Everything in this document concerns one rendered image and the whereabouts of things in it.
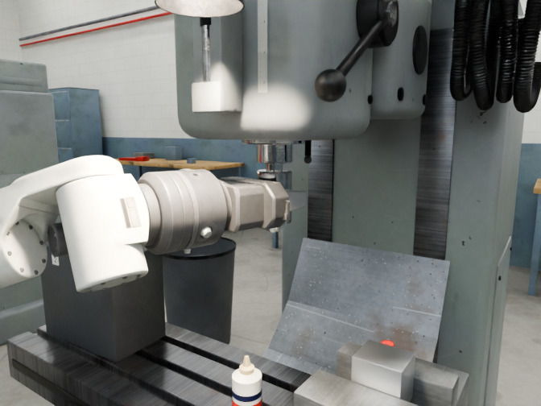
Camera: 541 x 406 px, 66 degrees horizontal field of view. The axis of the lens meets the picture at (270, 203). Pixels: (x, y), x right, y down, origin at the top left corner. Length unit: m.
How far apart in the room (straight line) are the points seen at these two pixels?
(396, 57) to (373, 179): 0.34
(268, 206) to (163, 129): 6.51
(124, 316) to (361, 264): 0.48
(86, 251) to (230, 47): 0.24
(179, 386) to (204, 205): 0.39
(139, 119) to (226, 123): 6.92
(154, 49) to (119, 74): 0.95
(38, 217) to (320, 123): 0.30
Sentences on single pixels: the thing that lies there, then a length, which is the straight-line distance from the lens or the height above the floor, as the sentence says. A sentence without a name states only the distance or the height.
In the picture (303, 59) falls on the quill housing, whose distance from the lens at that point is 0.44.
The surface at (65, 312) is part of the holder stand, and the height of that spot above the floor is 0.98.
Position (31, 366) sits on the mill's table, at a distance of 0.95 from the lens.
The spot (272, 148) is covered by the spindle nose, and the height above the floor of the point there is 1.30.
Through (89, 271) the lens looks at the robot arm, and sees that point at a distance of 0.40.
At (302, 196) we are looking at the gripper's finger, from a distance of 0.55.
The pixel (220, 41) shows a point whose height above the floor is 1.41.
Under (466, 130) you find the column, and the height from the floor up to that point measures 1.32.
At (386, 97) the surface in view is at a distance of 0.60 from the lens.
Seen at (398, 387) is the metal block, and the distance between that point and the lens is 0.53.
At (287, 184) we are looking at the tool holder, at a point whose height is 1.25.
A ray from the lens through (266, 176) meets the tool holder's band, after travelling 0.54.
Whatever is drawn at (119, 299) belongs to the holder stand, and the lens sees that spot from 0.80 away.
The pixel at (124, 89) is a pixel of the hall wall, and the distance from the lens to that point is 7.69.
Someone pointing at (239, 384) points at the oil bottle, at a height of 1.00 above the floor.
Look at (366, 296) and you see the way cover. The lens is 0.90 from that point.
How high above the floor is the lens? 1.32
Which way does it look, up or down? 10 degrees down
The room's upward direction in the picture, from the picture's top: straight up
